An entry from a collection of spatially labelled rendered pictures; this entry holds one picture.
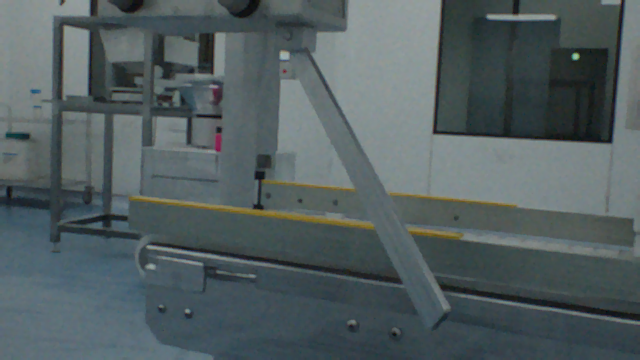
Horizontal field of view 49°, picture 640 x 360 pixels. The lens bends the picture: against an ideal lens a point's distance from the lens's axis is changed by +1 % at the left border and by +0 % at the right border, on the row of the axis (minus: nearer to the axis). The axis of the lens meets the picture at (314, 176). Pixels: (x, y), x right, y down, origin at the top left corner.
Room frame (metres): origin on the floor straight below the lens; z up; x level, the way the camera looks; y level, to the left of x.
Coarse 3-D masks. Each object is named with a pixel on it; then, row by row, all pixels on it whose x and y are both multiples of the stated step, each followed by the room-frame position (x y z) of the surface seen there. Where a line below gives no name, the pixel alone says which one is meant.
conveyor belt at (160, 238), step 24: (144, 240) 0.72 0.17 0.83; (168, 240) 0.71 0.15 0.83; (192, 240) 0.70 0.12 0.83; (504, 240) 0.79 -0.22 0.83; (528, 240) 0.80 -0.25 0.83; (312, 264) 0.64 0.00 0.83; (336, 264) 0.63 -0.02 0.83; (360, 264) 0.62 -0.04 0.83; (480, 288) 0.58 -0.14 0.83; (504, 288) 0.57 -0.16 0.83; (528, 288) 0.56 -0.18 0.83; (624, 312) 0.53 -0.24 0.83
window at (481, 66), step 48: (480, 0) 5.80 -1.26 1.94; (528, 0) 5.69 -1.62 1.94; (576, 0) 5.58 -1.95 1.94; (624, 0) 5.48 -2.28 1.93; (480, 48) 5.79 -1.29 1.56; (528, 48) 5.68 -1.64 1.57; (576, 48) 5.58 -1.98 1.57; (480, 96) 5.78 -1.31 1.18; (528, 96) 5.67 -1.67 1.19; (576, 96) 5.57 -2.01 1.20
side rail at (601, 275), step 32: (128, 224) 0.71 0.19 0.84; (160, 224) 0.69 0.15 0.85; (192, 224) 0.68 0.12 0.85; (224, 224) 0.66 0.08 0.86; (256, 224) 0.65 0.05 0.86; (288, 224) 0.63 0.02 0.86; (320, 224) 0.62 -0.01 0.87; (320, 256) 0.62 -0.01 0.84; (352, 256) 0.61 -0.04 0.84; (384, 256) 0.59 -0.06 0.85; (448, 256) 0.57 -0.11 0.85; (480, 256) 0.56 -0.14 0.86; (512, 256) 0.55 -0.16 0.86; (544, 256) 0.54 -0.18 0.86; (576, 256) 0.53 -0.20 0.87; (608, 256) 0.52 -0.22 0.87; (544, 288) 0.54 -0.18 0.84; (576, 288) 0.53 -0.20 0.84; (608, 288) 0.52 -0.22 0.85
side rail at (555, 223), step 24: (264, 192) 0.95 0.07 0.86; (288, 192) 0.94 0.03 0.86; (312, 192) 0.92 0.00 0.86; (336, 192) 0.91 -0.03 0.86; (408, 216) 0.87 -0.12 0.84; (432, 216) 0.85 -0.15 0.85; (480, 216) 0.83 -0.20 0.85; (504, 216) 0.82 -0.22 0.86; (528, 216) 0.81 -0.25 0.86; (552, 216) 0.80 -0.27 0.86; (576, 216) 0.78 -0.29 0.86; (600, 216) 0.77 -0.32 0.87; (624, 216) 0.77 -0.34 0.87; (576, 240) 0.78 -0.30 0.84; (600, 240) 0.77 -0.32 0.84; (624, 240) 0.76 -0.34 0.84
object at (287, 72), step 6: (282, 54) 3.69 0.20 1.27; (288, 54) 3.68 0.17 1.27; (282, 60) 3.69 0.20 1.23; (288, 60) 3.68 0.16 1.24; (282, 66) 3.70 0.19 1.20; (288, 66) 3.69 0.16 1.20; (282, 72) 3.70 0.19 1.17; (288, 72) 3.69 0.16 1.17; (294, 72) 3.70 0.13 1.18; (282, 78) 3.70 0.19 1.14; (288, 78) 3.69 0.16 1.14; (294, 78) 3.71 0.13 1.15
